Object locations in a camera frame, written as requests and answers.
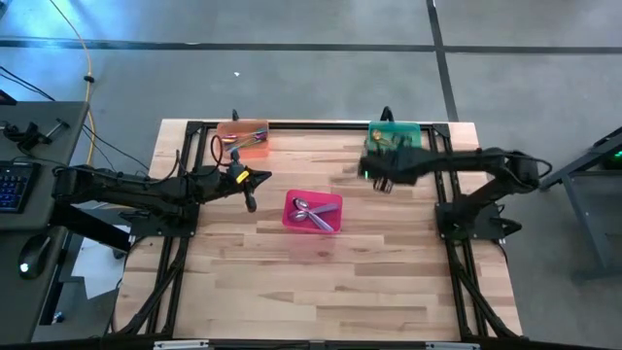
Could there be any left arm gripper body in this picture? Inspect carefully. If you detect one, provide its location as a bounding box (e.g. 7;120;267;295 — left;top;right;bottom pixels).
223;149;258;214

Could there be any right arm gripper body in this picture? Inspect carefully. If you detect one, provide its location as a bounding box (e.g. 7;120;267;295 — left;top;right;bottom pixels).
358;144;430;194

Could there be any orange translucent plastic bin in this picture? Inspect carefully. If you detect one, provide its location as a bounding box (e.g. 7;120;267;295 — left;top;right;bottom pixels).
216;120;271;160

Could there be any green translucent plastic bin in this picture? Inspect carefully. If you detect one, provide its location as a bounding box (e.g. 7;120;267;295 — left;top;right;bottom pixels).
366;121;423;159

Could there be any pink translucent plastic bin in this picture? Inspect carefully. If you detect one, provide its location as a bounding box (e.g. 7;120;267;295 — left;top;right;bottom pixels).
281;189;345;236

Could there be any grey office desk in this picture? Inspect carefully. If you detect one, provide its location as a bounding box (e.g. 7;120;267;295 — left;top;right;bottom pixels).
0;100;91;344

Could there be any black computer mouse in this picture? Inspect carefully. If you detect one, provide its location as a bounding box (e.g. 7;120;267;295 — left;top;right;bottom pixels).
17;234;52;281

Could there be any dark metal stand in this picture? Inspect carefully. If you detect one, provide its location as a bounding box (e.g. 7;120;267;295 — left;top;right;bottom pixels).
534;125;622;283

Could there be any black backlit keyboard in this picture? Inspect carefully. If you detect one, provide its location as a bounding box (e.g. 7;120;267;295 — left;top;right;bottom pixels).
0;160;42;215

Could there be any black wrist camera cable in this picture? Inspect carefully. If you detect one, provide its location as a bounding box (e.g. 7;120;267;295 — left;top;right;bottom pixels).
209;134;233;171

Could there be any black aluminium table frame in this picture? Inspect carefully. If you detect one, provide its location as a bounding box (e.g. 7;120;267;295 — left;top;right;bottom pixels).
104;119;524;341

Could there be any black floor cable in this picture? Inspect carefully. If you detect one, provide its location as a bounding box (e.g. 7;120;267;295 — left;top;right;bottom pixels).
0;65;55;102
80;123;150;171

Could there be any yellow power cable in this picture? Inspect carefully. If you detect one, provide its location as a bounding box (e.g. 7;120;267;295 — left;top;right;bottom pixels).
48;0;97;166

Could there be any silver metal bracket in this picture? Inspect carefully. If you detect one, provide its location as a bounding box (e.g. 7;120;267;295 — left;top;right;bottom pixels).
425;341;481;350
153;339;210;350

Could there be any black clamp mount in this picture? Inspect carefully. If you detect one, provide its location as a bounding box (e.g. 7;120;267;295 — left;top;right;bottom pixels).
2;118;72;152

